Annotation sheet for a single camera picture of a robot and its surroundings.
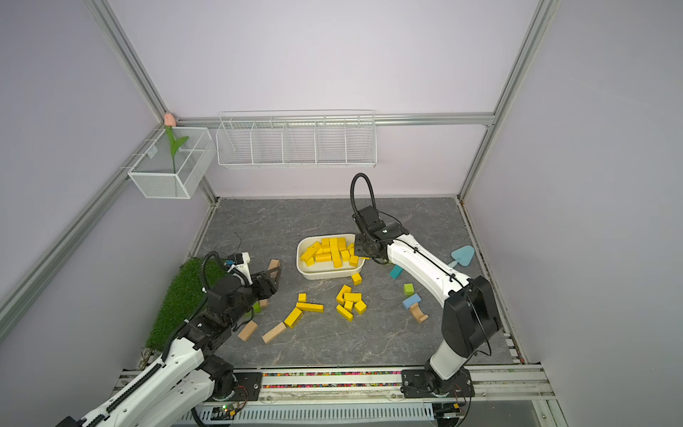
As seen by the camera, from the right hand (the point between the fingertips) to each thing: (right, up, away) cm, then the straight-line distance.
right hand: (363, 244), depth 86 cm
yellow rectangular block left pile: (-23, -23, -2) cm, 33 cm away
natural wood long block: (-28, -27, -4) cm, 40 cm away
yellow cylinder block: (-15, -6, +13) cm, 20 cm away
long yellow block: (-10, -4, +13) cm, 17 cm away
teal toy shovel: (+39, -6, +15) cm, 42 cm away
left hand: (-27, -8, -7) cm, 29 cm away
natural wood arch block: (+18, -23, 0) cm, 29 cm away
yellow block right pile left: (-6, -22, -1) cm, 23 cm away
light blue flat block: (+17, -19, +3) cm, 26 cm away
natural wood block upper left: (-33, -8, +10) cm, 35 cm away
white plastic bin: (-13, -10, +7) cm, 18 cm away
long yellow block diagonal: (-19, -4, +12) cm, 23 cm away
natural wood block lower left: (-37, -27, -4) cm, 45 cm away
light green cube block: (+16, -16, +5) cm, 23 cm away
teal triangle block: (+12, -11, +9) cm, 19 cm away
